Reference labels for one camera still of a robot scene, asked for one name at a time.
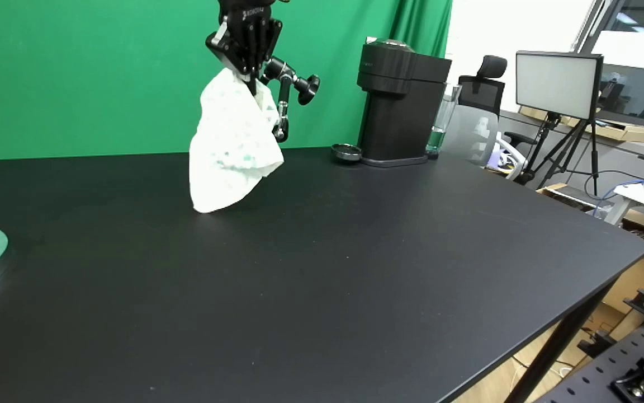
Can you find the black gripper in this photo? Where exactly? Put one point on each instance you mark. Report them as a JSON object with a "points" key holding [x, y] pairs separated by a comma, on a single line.
{"points": [[252, 14]]}

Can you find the white towel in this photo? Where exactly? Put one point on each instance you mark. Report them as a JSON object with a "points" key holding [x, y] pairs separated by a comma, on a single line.
{"points": [[233, 148]]}

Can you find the small round black dish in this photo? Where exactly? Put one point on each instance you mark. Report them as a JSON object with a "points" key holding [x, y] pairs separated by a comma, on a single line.
{"points": [[347, 152]]}

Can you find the black coffee machine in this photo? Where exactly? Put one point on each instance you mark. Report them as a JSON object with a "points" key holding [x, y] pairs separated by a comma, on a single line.
{"points": [[404, 103]]}

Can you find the green screen backdrop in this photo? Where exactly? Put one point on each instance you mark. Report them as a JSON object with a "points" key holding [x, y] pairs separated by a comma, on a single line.
{"points": [[77, 74]]}

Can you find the clear bottle with green liquid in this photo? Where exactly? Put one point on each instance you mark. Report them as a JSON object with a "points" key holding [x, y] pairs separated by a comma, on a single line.
{"points": [[437, 142]]}

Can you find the clear plastic container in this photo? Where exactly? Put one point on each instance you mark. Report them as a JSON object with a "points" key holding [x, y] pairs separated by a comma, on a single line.
{"points": [[474, 130]]}

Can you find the black office chair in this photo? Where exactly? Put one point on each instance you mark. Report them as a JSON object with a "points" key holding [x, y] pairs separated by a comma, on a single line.
{"points": [[493, 68]]}

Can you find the computer monitor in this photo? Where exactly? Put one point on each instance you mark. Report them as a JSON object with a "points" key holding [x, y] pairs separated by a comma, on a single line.
{"points": [[558, 84]]}

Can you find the black light stand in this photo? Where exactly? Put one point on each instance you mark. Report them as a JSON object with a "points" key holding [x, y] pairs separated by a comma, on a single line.
{"points": [[553, 119]]}

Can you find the black table leg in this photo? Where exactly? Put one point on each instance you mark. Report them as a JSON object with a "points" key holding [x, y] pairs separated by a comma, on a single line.
{"points": [[553, 349]]}

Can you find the black perforated metal rail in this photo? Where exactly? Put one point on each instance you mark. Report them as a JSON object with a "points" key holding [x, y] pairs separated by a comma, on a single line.
{"points": [[621, 365]]}

